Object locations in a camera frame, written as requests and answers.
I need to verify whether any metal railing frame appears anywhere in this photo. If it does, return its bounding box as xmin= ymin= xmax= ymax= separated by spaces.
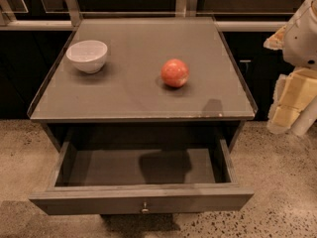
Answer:
xmin=0 ymin=0 xmax=317 ymax=32

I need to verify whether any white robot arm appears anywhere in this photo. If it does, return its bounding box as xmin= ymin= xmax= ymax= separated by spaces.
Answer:
xmin=264 ymin=0 xmax=317 ymax=136

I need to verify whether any red apple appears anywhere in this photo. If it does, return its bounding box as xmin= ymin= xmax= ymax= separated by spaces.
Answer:
xmin=160 ymin=59 xmax=189 ymax=88

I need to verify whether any open top drawer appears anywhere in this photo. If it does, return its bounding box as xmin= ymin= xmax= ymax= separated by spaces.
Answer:
xmin=29 ymin=140 xmax=254 ymax=215

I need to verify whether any white ceramic bowl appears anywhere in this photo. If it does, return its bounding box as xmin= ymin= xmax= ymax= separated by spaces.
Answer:
xmin=66 ymin=40 xmax=108 ymax=73

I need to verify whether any dark grey drawer cabinet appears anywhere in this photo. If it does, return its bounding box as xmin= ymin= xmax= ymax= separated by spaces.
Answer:
xmin=27 ymin=16 xmax=259 ymax=154

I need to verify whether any metal drawer knob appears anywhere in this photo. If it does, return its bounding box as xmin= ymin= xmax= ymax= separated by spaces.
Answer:
xmin=141 ymin=202 xmax=150 ymax=214

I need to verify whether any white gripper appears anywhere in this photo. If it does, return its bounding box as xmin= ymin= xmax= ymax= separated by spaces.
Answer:
xmin=264 ymin=3 xmax=317 ymax=134

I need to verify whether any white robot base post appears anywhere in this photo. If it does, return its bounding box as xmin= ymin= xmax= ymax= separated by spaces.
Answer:
xmin=291 ymin=97 xmax=317 ymax=136

